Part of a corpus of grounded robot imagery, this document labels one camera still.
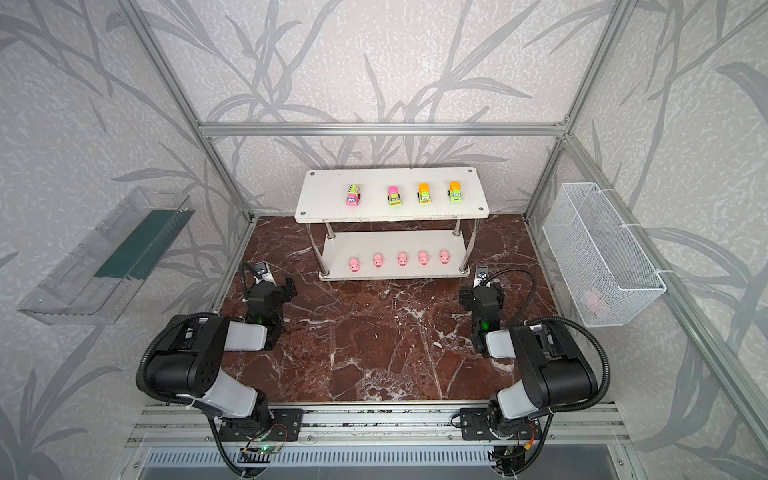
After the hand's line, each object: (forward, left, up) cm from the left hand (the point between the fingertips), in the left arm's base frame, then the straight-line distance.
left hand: (276, 267), depth 93 cm
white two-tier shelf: (+28, -38, -11) cm, 48 cm away
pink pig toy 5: (+6, -54, -2) cm, 54 cm away
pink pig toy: (+2, -24, -2) cm, 24 cm away
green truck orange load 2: (+5, -53, +27) cm, 60 cm away
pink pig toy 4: (+5, -47, -2) cm, 47 cm away
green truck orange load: (+6, -45, +27) cm, 53 cm away
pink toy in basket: (-16, -88, +12) cm, 90 cm away
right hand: (-1, -66, -1) cm, 66 cm away
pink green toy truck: (+5, -27, +27) cm, 38 cm away
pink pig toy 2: (+4, -32, -1) cm, 32 cm away
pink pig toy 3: (+5, -40, -1) cm, 40 cm away
